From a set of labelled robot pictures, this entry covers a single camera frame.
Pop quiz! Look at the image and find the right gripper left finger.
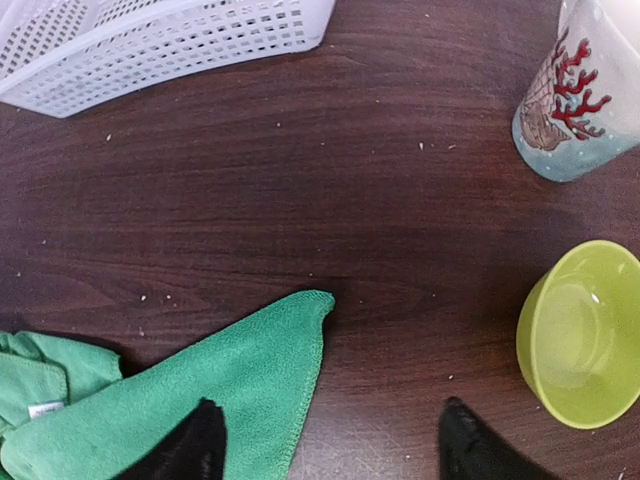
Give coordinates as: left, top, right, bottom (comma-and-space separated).
117, 399, 227, 480

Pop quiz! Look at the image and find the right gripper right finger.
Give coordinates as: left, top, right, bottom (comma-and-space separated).
438, 397, 559, 480

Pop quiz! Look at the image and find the green microfiber towel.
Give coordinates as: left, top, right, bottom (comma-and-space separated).
1, 290, 335, 479

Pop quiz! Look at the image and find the white plastic mesh basket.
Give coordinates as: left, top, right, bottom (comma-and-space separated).
1, 0, 335, 118

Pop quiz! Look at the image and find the lime green bowl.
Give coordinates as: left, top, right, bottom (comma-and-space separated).
516, 240, 639, 430

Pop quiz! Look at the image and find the ceramic mug floral pattern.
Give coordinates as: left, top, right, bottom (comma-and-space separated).
512, 1, 639, 183

